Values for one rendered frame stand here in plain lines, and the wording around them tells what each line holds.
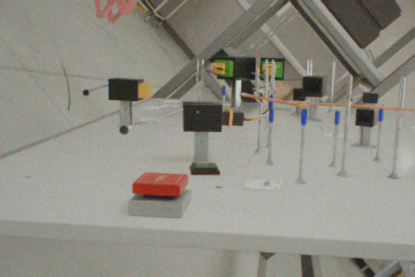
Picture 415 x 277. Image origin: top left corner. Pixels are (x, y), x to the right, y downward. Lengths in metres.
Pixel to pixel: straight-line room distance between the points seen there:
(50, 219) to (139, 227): 0.09
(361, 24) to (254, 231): 1.35
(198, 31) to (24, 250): 7.91
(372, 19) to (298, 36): 6.59
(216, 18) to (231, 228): 8.15
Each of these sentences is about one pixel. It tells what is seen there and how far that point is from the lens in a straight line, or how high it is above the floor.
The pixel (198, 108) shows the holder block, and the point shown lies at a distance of 0.77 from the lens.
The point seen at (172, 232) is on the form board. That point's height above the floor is 1.09.
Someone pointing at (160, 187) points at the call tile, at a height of 1.10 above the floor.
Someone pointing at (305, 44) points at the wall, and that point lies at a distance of 8.37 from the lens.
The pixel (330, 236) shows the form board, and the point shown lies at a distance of 0.52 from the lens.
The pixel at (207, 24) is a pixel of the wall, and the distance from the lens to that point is 8.65.
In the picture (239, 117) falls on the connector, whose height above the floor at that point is 1.17.
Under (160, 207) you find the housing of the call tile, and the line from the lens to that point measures 0.55.
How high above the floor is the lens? 1.29
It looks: 10 degrees down
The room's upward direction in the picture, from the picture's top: 50 degrees clockwise
